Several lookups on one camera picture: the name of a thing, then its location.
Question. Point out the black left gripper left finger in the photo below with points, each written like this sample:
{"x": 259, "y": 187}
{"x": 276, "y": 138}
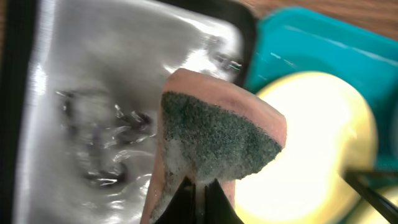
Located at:
{"x": 182, "y": 205}

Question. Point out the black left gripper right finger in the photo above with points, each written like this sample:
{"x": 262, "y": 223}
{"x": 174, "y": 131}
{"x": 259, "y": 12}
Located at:
{"x": 218, "y": 209}

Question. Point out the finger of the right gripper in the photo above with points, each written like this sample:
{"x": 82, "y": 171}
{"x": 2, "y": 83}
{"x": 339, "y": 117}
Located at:
{"x": 359, "y": 181}

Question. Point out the pink green scrub sponge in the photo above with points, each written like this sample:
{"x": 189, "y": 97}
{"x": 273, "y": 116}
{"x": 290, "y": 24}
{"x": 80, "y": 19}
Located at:
{"x": 209, "y": 130}

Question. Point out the teal plastic serving tray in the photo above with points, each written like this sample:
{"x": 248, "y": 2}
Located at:
{"x": 294, "y": 40}

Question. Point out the black metal wash tray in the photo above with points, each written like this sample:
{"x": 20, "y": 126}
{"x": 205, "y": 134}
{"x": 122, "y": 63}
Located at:
{"x": 83, "y": 119}

